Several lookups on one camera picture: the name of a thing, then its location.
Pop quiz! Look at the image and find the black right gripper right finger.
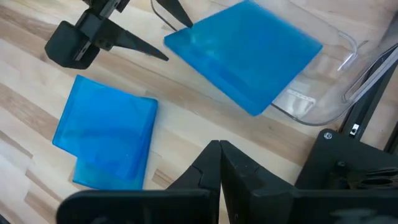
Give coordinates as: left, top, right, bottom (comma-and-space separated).
220, 139, 398, 224

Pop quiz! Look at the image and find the blue plastic bag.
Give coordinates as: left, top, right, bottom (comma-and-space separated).
52, 74, 159, 182

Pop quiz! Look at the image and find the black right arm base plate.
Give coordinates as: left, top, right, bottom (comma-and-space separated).
294, 128, 398, 191

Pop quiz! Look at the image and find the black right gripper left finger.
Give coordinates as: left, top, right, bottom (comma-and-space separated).
57, 139, 222, 224

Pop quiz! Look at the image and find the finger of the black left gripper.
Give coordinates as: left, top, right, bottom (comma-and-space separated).
44, 11, 170, 70
154, 0, 195, 29

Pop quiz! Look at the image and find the clear plastic bin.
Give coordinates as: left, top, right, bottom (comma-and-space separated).
211, 0, 398, 127

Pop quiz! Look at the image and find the black aluminium table frame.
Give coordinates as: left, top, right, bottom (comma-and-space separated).
340, 43, 398, 153

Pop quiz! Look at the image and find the black left camera cable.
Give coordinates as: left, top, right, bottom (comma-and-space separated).
150, 0, 178, 32

